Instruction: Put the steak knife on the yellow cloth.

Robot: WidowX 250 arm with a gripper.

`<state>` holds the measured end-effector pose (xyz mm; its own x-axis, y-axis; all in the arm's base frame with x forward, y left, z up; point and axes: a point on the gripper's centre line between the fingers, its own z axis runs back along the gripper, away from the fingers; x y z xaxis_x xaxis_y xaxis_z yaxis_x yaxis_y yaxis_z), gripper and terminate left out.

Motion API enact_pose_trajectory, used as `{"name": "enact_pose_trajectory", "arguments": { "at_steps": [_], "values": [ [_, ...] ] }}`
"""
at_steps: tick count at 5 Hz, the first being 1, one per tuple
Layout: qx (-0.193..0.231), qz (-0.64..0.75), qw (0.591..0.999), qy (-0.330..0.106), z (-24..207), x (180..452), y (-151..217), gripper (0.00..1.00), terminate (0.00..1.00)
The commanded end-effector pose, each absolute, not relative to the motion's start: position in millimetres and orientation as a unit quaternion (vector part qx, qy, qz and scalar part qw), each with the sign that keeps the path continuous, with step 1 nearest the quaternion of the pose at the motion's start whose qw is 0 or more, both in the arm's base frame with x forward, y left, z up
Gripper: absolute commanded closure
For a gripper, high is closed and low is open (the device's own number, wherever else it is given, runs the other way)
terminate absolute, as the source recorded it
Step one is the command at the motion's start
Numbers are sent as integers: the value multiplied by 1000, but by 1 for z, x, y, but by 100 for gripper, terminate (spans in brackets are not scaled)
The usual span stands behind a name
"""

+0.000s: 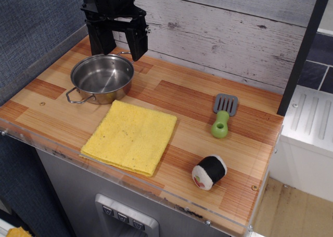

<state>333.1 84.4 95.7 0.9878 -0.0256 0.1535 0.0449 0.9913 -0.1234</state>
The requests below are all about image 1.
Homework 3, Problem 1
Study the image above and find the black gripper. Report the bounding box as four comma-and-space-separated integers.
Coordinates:
81, 0, 149, 61

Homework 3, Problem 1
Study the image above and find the green handled grey spatula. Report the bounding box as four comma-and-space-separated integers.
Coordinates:
211, 94, 238, 139

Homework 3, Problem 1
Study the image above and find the yellow cloth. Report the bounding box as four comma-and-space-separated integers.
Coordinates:
81, 100, 177, 177

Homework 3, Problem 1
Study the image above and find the stainless steel pot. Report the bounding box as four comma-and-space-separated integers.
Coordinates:
66, 51, 135, 104

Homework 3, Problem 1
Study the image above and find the clear acrylic edge guard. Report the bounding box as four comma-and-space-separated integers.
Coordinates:
1, 116, 281, 236

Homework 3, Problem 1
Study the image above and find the plush sushi roll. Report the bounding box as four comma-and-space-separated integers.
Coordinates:
191, 154, 227, 191

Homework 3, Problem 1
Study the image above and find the grey dispenser button panel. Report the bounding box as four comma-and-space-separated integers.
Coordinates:
95, 193, 160, 236

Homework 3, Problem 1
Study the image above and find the yellow object bottom left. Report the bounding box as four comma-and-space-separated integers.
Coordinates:
6, 227, 32, 237

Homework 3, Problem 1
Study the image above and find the white ribbed appliance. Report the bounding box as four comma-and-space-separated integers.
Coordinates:
269, 86, 332, 201

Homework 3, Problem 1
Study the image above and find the black right frame post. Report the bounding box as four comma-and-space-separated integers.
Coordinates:
277, 0, 329, 116

